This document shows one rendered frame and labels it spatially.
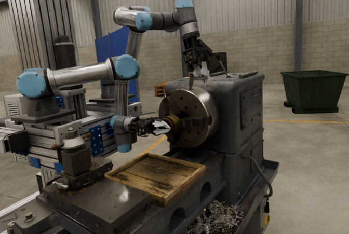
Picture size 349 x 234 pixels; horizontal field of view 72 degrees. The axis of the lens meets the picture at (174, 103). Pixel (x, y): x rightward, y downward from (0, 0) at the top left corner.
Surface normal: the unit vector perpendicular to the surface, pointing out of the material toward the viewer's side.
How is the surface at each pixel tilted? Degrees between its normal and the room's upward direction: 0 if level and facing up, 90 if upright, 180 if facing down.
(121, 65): 90
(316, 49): 90
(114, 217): 0
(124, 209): 0
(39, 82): 91
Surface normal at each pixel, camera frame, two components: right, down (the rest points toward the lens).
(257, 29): -0.37, 0.20
